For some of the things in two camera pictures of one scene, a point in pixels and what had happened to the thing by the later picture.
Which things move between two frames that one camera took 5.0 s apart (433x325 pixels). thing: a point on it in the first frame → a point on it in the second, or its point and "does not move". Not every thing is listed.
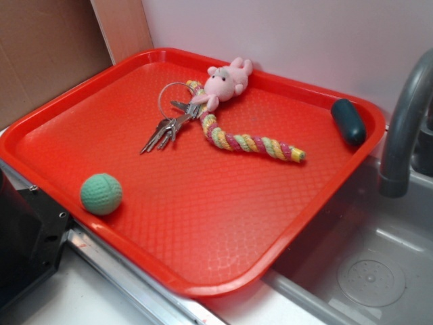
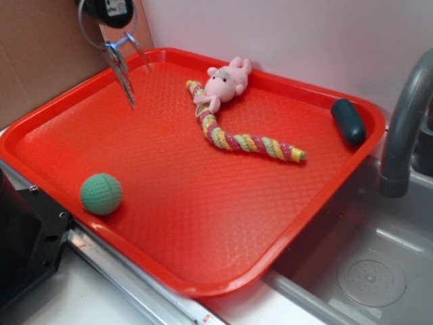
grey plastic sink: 369,261 does not move
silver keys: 168,126 → 116,53
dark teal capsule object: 349,120 does not move
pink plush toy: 222,83 does not move
